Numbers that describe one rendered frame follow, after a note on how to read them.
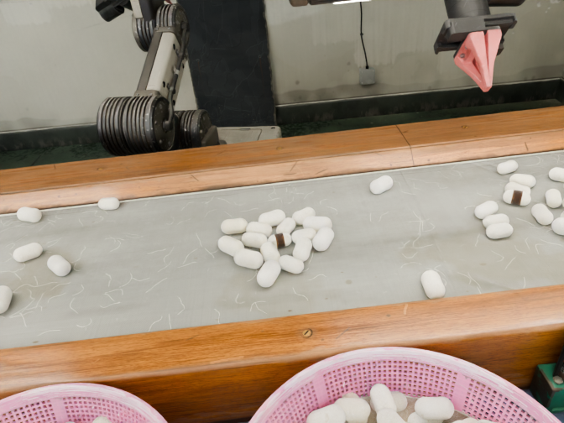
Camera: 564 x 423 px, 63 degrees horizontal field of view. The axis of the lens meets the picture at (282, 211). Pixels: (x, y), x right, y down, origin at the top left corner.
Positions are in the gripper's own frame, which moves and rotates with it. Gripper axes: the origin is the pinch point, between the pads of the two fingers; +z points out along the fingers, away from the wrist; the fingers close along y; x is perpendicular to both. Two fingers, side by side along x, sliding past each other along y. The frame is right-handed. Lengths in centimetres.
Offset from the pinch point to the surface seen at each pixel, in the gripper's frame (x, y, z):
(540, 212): -2.5, 1.3, 20.1
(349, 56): 161, 14, -117
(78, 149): 187, -147, -90
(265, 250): -3.7, -33.4, 21.6
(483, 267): -5.6, -8.5, 26.5
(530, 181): 2.4, 3.8, 14.4
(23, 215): 6, -69, 11
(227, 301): -6.1, -38.1, 27.6
